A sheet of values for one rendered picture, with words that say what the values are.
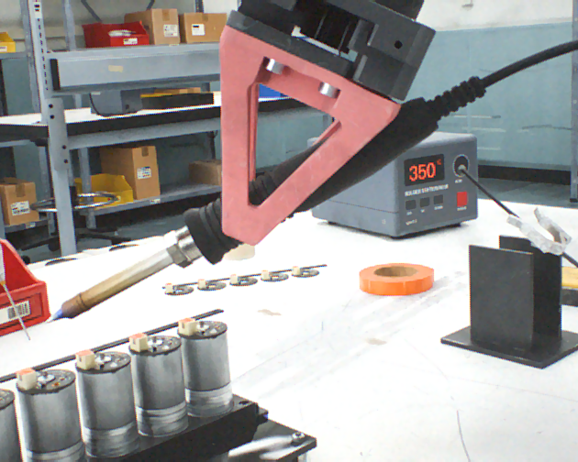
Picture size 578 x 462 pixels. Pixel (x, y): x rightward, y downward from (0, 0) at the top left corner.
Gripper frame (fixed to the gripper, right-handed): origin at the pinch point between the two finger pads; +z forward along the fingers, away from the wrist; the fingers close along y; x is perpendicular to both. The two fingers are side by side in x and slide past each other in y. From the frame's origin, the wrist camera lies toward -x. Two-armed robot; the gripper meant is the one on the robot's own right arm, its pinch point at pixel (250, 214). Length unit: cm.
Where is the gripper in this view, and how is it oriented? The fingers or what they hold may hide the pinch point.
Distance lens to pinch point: 34.1
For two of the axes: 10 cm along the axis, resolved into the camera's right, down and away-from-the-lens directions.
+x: 9.2, 4.0, 0.5
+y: -0.4, 2.2, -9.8
